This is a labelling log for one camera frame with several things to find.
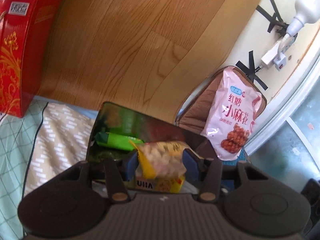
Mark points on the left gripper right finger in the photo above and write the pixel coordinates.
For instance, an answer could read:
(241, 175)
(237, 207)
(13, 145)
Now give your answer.
(207, 173)

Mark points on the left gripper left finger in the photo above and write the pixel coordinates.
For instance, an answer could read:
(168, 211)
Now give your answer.
(116, 173)

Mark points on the light green snack packet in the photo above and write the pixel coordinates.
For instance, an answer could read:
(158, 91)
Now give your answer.
(117, 141)

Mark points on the yellow peanut snack bag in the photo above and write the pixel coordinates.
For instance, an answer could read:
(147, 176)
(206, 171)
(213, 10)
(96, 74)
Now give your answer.
(161, 159)

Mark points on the blue patterned mat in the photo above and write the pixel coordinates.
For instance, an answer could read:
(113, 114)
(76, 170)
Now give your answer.
(243, 157)

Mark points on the pink twisted-dough snack bag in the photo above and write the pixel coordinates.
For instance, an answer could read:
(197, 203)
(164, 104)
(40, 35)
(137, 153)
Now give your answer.
(232, 115)

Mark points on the black open storage box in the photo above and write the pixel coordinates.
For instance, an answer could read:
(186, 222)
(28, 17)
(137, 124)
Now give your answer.
(124, 121)

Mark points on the white power strip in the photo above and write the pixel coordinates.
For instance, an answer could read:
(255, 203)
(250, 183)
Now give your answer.
(270, 58)

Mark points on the wooden headboard panel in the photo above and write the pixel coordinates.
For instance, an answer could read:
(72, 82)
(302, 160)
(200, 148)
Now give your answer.
(148, 55)

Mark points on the red gift bag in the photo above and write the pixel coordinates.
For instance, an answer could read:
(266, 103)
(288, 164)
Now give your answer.
(25, 27)

